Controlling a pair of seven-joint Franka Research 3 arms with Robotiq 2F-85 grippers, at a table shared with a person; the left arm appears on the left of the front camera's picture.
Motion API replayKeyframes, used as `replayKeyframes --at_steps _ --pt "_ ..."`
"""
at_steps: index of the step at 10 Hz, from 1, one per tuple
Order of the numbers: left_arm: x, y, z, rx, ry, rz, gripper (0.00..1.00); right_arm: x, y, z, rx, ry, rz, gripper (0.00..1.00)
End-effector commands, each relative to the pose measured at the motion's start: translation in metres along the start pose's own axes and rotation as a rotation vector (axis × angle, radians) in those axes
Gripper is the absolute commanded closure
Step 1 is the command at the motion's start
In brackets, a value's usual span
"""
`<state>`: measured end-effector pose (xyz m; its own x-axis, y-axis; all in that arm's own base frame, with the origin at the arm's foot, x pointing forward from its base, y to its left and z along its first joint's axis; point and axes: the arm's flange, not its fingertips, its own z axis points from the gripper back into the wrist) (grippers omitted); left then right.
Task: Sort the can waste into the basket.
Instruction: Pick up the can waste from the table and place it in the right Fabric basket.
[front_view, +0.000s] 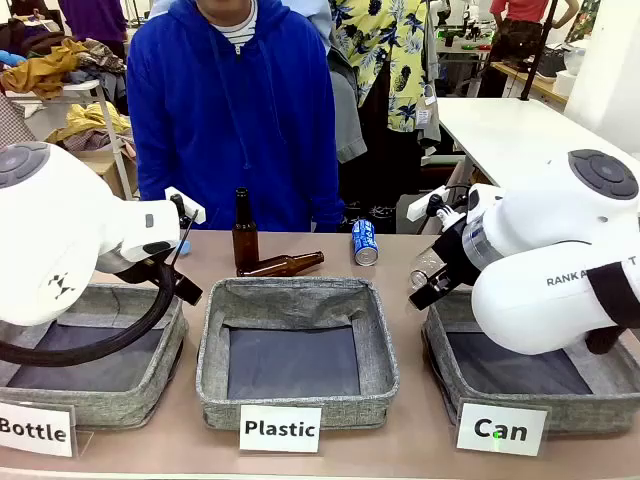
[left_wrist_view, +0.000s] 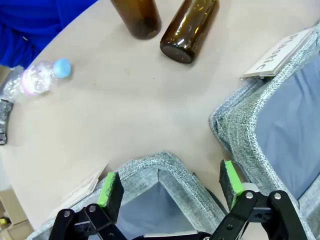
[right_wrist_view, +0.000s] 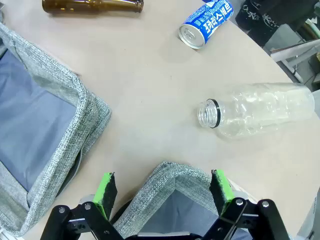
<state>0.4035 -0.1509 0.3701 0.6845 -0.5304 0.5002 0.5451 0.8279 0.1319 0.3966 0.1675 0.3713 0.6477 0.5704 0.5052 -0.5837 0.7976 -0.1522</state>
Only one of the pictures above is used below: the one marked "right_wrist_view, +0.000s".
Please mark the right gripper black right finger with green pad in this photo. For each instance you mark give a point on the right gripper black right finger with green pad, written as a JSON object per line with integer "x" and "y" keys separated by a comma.
{"x": 221, "y": 192}

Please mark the grey fabric basket labelled Can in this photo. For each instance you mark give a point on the grey fabric basket labelled Can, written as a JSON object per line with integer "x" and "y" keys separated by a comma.
{"x": 175, "y": 200}

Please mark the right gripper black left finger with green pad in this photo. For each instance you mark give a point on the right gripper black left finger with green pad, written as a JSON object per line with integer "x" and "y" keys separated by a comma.
{"x": 105, "y": 197}

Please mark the black white-patterned garment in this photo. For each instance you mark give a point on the black white-patterned garment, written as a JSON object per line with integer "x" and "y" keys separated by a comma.
{"x": 260, "y": 17}

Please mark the brown glass bottle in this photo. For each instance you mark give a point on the brown glass bottle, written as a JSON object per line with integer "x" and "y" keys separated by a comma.
{"x": 92, "y": 5}

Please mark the grey fabric basket labelled Plastic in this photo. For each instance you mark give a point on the grey fabric basket labelled Plastic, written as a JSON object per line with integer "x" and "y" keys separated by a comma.
{"x": 37, "y": 120}

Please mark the blue Pocari Sweat can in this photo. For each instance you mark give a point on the blue Pocari Sweat can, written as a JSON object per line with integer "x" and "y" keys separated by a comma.
{"x": 208, "y": 22}

